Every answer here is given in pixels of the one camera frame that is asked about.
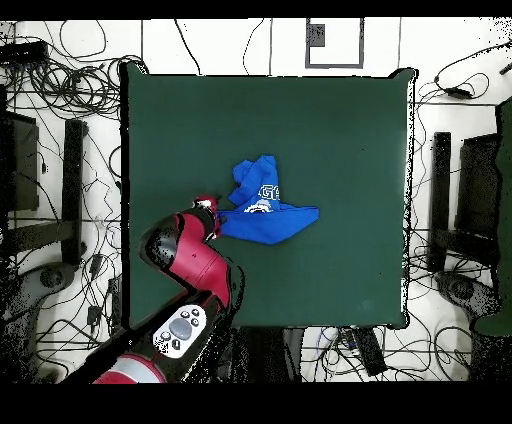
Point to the dark flat box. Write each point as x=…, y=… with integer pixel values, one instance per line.
x=24, y=160
x=478, y=188

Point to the black power adaptor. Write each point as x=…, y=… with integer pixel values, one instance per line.
x=458, y=92

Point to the black power strip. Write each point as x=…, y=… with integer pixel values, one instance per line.
x=370, y=352

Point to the blue shirt with white print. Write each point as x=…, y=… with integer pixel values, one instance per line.
x=264, y=226

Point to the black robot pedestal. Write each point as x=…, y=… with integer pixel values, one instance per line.
x=260, y=352

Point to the green cloth sheet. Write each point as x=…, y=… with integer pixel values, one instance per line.
x=504, y=200

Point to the black device with ports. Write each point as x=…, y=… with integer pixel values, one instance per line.
x=24, y=52

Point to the black office chair base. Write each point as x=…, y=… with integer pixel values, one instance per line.
x=52, y=278
x=464, y=290

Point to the dark green table cloth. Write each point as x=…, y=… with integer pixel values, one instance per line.
x=280, y=120

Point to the black stand bar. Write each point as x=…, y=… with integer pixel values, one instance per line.
x=440, y=200
x=72, y=192

